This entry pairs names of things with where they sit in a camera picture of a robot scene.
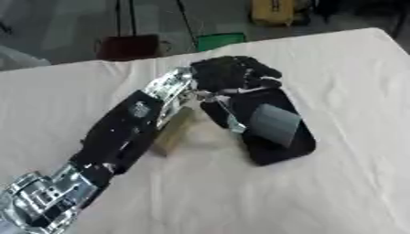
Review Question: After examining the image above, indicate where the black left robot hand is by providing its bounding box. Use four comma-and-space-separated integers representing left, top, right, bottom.
189, 55, 284, 134

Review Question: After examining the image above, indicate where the black box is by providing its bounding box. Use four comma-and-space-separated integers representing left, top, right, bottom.
225, 87, 319, 167

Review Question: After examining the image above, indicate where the green container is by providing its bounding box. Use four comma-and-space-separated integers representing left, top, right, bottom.
193, 32, 249, 52

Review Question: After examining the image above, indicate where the grey block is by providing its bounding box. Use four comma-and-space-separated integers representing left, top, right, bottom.
246, 102, 305, 149

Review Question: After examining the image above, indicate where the black tripod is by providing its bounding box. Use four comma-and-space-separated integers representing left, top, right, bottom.
112, 0, 140, 37

